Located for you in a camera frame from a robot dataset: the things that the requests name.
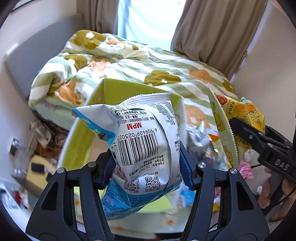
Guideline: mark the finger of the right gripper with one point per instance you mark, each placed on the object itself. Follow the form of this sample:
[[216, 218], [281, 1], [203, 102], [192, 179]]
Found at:
[[257, 139]]

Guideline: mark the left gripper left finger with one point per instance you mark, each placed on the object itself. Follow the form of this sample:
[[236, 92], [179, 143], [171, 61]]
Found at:
[[53, 217]]

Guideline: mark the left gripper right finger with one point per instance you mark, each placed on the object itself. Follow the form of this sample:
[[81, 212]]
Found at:
[[224, 207]]

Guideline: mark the yellow popcorn snack bag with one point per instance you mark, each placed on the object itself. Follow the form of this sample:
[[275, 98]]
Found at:
[[225, 108]]

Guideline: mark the white blue snack bag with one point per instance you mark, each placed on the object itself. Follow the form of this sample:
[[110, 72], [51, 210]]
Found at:
[[143, 137]]

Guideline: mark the person right hand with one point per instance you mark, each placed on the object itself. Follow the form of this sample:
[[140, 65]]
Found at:
[[264, 200]]

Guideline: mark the pink snack packet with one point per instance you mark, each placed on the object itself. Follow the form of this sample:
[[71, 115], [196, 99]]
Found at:
[[245, 170]]

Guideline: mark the beige right curtain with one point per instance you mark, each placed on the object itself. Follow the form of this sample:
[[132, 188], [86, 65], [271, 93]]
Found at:
[[217, 33]]

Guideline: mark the beige curtain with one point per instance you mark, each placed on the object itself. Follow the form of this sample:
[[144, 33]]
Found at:
[[217, 33], [99, 15]]

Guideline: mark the floral green striped duvet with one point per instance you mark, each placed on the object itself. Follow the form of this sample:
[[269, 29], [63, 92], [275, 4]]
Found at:
[[68, 79]]

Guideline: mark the grey bed headboard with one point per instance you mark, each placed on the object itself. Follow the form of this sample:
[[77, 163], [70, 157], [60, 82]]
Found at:
[[25, 60]]

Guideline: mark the beige left curtain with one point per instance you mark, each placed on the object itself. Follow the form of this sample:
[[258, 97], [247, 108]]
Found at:
[[99, 15]]

